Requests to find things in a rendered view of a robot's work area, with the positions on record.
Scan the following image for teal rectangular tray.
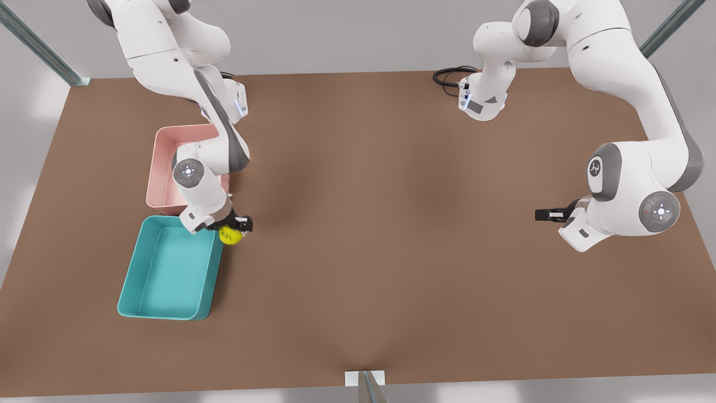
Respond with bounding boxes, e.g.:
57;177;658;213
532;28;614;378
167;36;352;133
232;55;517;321
117;216;224;321

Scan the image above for pink rectangular tray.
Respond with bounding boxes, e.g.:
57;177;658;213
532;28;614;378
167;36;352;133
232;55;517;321
146;124;231;217

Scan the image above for silver frame post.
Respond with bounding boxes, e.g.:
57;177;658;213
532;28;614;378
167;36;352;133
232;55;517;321
345;370;388;403
0;3;91;87
639;0;706;59

